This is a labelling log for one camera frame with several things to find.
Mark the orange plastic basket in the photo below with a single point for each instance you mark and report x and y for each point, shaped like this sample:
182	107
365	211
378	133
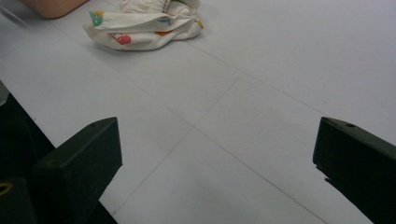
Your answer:
53	6

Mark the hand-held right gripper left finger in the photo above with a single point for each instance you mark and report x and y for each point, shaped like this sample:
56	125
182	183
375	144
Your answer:
77	168

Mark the white fruit print cloth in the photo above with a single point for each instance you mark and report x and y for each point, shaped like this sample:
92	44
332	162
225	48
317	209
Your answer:
146	26

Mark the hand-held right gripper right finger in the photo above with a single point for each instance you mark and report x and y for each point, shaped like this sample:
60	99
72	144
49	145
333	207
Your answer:
358	165

